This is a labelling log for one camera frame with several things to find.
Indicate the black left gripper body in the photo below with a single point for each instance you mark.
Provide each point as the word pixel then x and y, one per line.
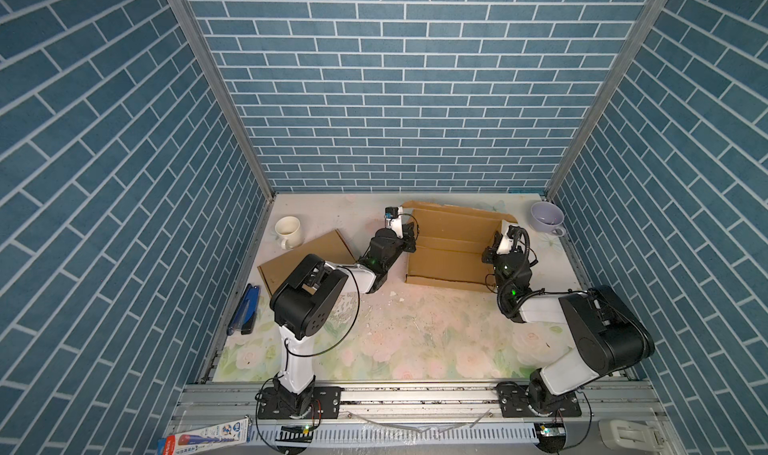
pixel 398 247

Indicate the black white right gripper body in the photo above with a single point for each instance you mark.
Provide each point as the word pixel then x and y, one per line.
pixel 499 265

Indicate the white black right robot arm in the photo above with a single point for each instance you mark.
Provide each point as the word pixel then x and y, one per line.
pixel 607 336

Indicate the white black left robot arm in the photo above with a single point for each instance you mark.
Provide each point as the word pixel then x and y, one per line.
pixel 304 301

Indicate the lavender ceramic mug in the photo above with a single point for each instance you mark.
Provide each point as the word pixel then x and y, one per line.
pixel 548 218

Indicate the white ceramic mug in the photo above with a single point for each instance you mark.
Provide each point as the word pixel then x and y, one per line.
pixel 289 232

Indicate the white plastic device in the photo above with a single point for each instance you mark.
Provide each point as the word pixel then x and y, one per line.
pixel 622 434

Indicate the white red blue carton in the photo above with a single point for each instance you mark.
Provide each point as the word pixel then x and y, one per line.
pixel 223 435

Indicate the white slotted cable duct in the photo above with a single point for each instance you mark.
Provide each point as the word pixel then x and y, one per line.
pixel 365 435

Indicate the blue object at left wall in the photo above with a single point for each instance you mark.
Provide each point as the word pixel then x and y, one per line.
pixel 244 318

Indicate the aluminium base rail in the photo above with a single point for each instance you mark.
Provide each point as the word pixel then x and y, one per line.
pixel 421 402

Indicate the aluminium right corner post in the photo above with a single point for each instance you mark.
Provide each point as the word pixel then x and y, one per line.
pixel 620 66

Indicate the aluminium corner post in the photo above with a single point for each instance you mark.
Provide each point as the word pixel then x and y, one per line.
pixel 190 28
pixel 620 66

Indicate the aluminium left corner post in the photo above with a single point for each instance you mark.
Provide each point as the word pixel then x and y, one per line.
pixel 190 28

